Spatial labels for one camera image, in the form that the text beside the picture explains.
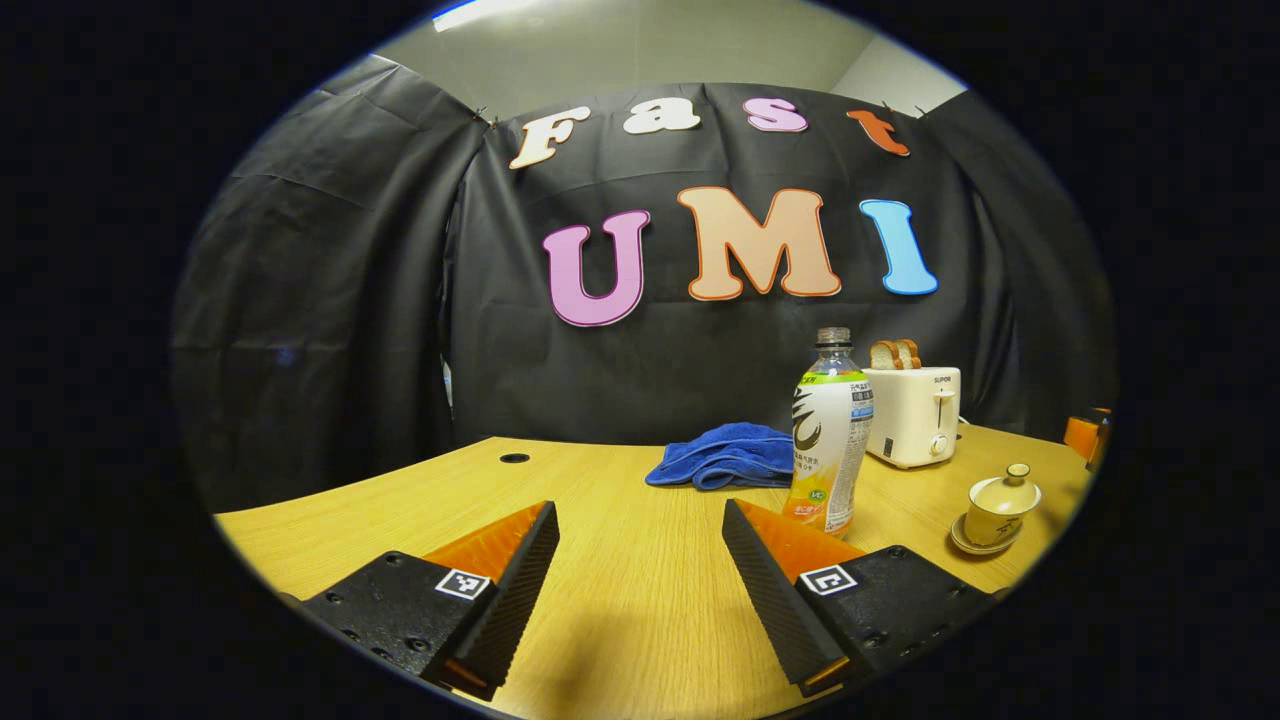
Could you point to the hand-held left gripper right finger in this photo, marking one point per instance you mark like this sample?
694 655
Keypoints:
765 590

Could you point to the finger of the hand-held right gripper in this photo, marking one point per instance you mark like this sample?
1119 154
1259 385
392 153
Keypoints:
1082 435

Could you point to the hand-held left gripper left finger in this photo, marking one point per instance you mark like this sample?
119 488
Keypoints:
520 590

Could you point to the cream teacup lid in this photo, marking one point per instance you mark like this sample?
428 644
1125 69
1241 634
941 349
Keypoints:
1005 490

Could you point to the cream ceramic teacup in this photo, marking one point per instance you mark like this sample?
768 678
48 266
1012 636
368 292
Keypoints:
995 522

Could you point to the clear water bottle white label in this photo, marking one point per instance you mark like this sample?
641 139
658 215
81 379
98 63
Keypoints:
830 440

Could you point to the blue towel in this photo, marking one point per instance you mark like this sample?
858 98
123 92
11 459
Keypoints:
720 455

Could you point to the cream saucer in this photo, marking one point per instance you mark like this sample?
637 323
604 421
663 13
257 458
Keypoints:
965 543

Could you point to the white toaster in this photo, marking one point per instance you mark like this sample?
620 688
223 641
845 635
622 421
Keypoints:
915 415

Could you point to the bread slice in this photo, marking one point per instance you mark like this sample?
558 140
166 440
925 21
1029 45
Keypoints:
882 355
908 352

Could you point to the black backdrop cloth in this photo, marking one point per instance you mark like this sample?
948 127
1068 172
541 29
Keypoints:
350 300

